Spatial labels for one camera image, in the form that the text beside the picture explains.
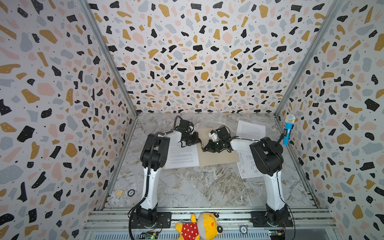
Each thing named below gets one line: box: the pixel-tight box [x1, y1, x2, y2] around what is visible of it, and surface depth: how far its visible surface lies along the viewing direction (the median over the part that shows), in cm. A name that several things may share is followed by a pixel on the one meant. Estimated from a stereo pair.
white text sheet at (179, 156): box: [165, 131, 200, 169], surface depth 97 cm
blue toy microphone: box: [283, 114, 296, 146], surface depth 87 cm
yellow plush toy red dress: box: [175, 212, 224, 240], surface depth 68 cm
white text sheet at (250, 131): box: [236, 120, 266, 141], surface depth 115 cm
